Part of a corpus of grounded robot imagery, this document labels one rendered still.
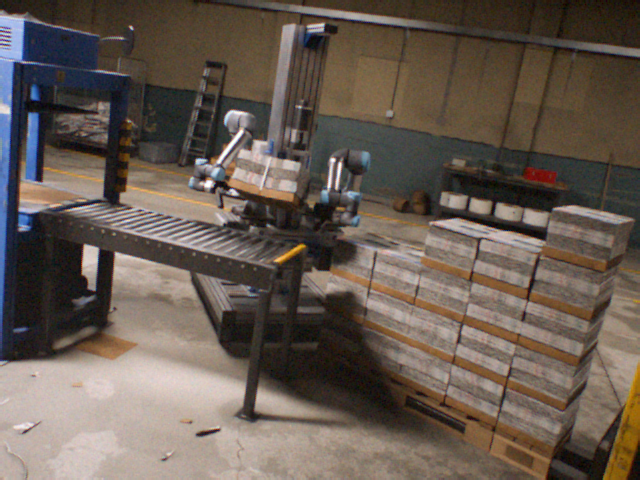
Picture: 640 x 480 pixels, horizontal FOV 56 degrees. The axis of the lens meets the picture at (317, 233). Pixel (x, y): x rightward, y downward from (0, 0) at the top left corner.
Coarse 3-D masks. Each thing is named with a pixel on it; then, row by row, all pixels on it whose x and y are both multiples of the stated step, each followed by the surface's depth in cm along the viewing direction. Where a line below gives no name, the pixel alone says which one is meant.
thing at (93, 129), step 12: (144, 60) 1026; (120, 72) 1050; (132, 72) 1004; (144, 72) 1037; (132, 84) 1008; (144, 84) 1041; (72, 96) 998; (84, 96) 1079; (108, 96) 1066; (84, 108) 1025; (96, 108) 986; (108, 108) 1024; (60, 120) 1016; (72, 120) 1014; (84, 120) 1008; (96, 120) 1001; (108, 120) 994; (132, 120) 1061; (60, 132) 1025; (72, 132) 1052; (84, 132) 1014; (96, 132) 1005; (132, 132) 1039; (60, 144) 1028; (84, 144) 1089; (96, 144) 1005; (132, 144) 1060
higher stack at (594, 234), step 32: (576, 224) 271; (608, 224) 263; (544, 256) 283; (608, 256) 264; (544, 288) 282; (576, 288) 273; (608, 288) 286; (544, 320) 283; (576, 320) 274; (576, 352) 275; (544, 384) 286; (576, 384) 288; (512, 416) 296; (544, 416) 287; (576, 416) 313; (512, 448) 298
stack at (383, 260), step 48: (336, 240) 353; (384, 240) 365; (336, 288) 357; (432, 288) 319; (480, 288) 302; (336, 336) 360; (384, 336) 339; (432, 336) 320; (480, 336) 304; (384, 384) 357; (432, 384) 323; (480, 384) 306; (480, 432) 308
